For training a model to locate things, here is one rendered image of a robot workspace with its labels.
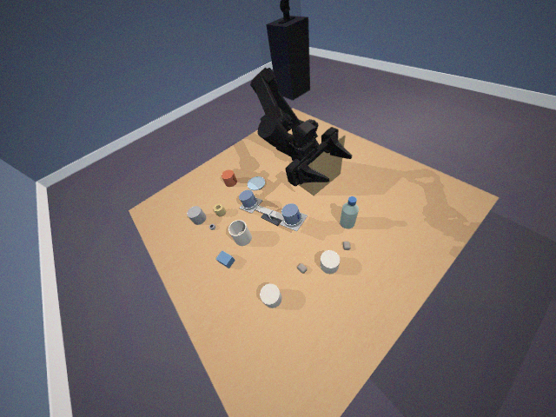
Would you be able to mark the blue block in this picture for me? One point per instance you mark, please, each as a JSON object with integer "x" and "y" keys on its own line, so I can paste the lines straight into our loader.
{"x": 225, "y": 259}

